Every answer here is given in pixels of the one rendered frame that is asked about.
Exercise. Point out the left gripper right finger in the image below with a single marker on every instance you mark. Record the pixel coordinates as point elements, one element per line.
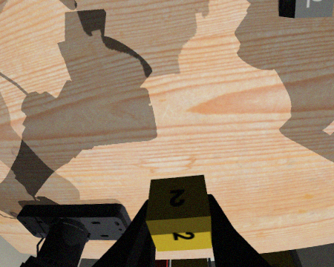
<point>228,245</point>

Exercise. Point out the yellow block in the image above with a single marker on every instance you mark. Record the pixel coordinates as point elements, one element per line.
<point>178,214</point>

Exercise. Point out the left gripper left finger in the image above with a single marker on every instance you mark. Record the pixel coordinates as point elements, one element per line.
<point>135,240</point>

